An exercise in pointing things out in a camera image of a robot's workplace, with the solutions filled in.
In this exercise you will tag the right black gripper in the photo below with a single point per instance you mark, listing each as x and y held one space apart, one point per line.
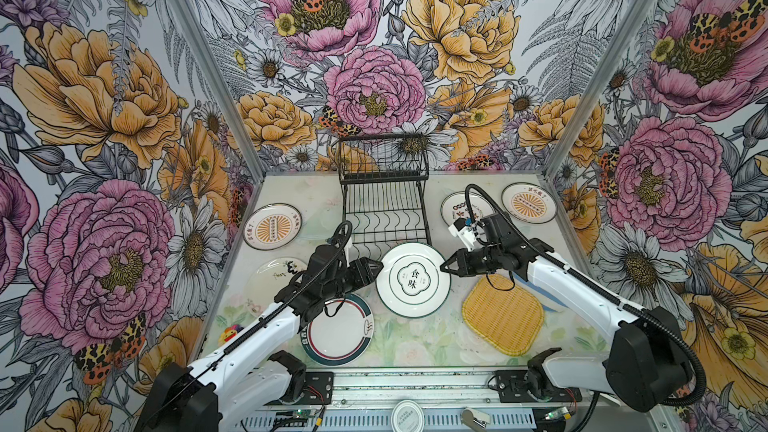
462 257

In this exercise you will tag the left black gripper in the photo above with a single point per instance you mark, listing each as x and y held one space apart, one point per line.
363 275

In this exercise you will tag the white plate with chinese characters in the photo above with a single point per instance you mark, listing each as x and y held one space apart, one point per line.
411 284

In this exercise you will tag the yellow woven square plate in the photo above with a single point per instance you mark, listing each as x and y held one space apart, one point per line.
507 317

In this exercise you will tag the white plate green red rim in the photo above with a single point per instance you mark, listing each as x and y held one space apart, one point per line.
341 333

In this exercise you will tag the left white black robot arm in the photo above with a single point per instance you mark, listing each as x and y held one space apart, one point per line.
252 369

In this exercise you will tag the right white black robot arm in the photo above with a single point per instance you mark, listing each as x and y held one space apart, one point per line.
631 330

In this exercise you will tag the orange sunburst plate right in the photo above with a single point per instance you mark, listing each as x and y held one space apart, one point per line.
529 203

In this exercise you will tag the orange sunburst plate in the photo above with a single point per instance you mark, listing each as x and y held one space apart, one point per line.
529 203
272 226

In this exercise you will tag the blue white striped plate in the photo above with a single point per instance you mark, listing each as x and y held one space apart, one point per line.
548 301

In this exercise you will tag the pale glass plate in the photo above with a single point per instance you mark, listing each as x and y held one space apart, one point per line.
267 281

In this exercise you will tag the orange sunburst plate left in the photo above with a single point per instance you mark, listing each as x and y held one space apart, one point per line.
272 226

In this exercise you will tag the round white lid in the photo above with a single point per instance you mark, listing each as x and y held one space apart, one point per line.
408 416

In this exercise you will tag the small colourful toy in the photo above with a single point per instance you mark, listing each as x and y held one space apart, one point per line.
229 333

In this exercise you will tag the grey clip tool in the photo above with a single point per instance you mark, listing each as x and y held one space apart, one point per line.
475 420

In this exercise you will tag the green circuit board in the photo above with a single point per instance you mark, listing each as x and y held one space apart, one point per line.
299 416

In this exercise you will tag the white plate red ring pattern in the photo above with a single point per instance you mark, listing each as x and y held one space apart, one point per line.
454 207

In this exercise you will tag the black wire dish rack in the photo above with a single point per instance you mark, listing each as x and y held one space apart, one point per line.
383 181

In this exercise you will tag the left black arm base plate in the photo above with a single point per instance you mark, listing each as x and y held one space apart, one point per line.
318 390

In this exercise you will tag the aluminium front rail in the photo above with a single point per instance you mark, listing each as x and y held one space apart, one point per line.
420 384

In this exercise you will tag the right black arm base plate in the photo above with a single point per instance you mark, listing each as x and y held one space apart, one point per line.
523 386

